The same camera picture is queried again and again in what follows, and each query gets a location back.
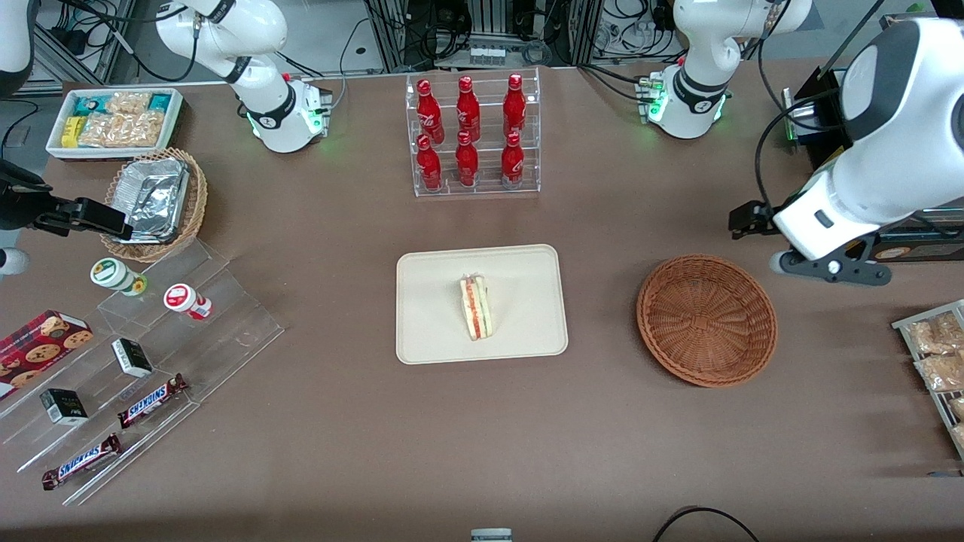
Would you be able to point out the snickers bar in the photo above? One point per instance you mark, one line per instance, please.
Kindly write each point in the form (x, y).
(81, 461)
(151, 401)

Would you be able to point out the large clear cracker bag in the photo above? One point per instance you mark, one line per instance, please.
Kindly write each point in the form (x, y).
(124, 129)

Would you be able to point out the light wicker basket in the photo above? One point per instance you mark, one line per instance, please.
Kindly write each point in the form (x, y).
(197, 196)

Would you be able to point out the aluminium frame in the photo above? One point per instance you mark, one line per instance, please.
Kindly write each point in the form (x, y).
(83, 38)

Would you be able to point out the clear acrylic bottle rack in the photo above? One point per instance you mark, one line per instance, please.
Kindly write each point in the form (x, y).
(486, 190)

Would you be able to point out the red tartan cookie box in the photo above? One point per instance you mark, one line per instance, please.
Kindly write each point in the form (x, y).
(38, 350)

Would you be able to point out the yellow snack pack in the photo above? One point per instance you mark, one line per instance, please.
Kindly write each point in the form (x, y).
(72, 132)

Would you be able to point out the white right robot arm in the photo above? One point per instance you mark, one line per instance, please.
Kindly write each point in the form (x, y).
(263, 113)

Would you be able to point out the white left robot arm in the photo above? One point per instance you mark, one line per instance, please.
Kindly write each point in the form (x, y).
(904, 150)

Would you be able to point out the small black box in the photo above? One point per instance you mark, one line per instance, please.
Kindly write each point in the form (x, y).
(132, 357)
(64, 406)

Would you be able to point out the red cola bottle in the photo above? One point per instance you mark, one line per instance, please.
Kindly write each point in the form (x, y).
(512, 164)
(429, 117)
(467, 164)
(468, 113)
(429, 167)
(514, 109)

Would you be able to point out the black food warmer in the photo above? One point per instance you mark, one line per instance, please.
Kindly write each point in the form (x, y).
(821, 129)

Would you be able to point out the aluminium equipment rack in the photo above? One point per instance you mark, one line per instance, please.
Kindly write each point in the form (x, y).
(489, 22)

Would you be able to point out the red lid yogurt cup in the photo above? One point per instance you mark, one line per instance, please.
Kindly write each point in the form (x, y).
(181, 298)

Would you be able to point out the white snack bin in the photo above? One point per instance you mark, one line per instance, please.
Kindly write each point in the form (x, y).
(56, 147)

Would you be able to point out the brown wicker basket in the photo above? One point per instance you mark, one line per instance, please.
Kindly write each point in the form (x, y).
(704, 320)

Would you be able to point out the triangular sandwich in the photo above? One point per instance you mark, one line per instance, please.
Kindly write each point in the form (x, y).
(477, 309)

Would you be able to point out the tray of packaged crackers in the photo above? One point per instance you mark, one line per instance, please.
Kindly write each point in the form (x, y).
(904, 325)

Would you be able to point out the green lid yogurt cup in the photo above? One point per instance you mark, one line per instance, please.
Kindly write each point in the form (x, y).
(113, 274)

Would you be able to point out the clear acrylic stepped shelf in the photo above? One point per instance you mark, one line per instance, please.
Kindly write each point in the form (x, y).
(226, 339)
(105, 406)

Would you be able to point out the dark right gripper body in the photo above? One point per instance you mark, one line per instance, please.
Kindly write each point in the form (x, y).
(16, 205)

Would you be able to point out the white power strip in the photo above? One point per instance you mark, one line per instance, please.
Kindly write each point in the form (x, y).
(486, 54)

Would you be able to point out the grey white device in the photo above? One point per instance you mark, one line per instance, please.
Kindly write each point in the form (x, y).
(491, 535)

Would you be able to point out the teal snack pack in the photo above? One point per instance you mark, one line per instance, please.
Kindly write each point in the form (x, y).
(89, 105)
(160, 102)

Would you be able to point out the beige plastic tray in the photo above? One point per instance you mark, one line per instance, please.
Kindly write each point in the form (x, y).
(429, 316)

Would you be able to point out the small clear cracker bag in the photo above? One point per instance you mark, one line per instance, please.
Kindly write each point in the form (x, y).
(128, 102)

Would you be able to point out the aluminium foil tray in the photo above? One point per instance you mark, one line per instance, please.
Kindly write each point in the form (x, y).
(154, 196)

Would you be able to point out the clear pastry bag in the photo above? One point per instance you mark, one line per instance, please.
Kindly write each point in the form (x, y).
(941, 373)
(934, 335)
(959, 436)
(958, 409)

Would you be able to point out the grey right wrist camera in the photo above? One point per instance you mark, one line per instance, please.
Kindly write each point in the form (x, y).
(11, 262)

